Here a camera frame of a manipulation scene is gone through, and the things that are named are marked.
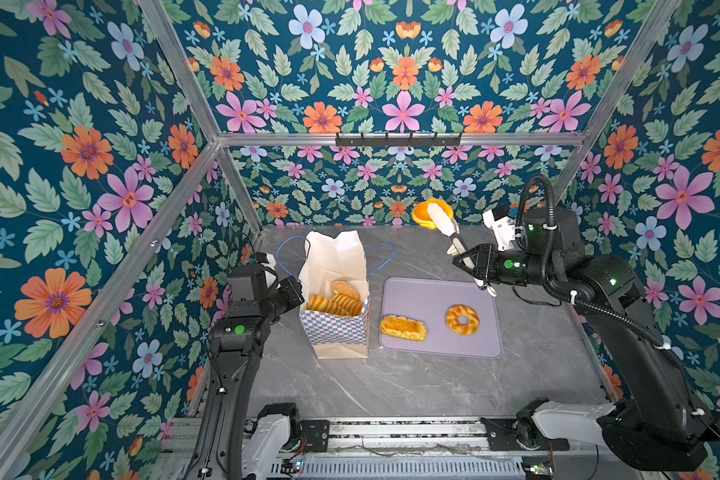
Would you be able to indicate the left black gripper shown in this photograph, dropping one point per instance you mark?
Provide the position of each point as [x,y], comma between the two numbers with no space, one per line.
[294,291]

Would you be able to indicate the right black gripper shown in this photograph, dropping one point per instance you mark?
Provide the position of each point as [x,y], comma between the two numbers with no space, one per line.
[485,256]

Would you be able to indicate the small yellow bun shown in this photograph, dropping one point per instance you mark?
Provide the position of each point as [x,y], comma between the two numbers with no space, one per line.
[434,214]

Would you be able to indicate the round orange bun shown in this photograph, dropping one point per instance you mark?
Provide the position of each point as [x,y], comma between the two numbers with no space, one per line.
[341,287]

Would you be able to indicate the lavender plastic tray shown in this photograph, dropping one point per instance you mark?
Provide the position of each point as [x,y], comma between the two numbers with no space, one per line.
[428,301]

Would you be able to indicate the ridged long bread roll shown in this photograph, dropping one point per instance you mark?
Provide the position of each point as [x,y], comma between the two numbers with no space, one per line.
[324,305]

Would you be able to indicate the sugared bread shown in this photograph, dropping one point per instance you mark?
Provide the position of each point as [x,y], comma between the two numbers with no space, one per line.
[353,308]

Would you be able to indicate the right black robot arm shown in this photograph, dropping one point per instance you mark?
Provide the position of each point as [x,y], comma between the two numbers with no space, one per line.
[663,425]

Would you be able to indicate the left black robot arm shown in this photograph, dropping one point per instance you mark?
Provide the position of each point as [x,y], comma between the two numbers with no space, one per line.
[224,450]

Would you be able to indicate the braided flat pastry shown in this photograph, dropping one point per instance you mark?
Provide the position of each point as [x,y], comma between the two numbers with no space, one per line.
[403,328]

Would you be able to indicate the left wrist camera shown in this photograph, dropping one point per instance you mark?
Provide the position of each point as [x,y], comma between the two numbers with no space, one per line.
[255,280]

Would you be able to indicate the ring shaped pretzel bread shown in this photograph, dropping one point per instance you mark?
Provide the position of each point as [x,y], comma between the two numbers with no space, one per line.
[462,320]

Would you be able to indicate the black hook rail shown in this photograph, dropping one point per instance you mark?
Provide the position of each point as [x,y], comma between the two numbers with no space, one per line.
[415,140]

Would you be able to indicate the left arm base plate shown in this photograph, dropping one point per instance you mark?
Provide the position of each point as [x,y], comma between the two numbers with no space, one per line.
[315,436]

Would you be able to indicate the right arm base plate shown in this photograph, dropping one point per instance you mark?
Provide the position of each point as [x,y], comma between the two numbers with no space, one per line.
[505,434]

